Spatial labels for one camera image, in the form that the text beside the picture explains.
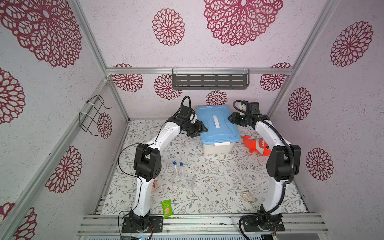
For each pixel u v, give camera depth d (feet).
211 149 3.18
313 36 2.55
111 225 2.45
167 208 2.55
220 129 3.02
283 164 1.74
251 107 2.45
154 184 2.87
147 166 1.80
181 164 2.56
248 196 2.73
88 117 2.45
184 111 2.47
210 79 3.16
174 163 2.57
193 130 2.67
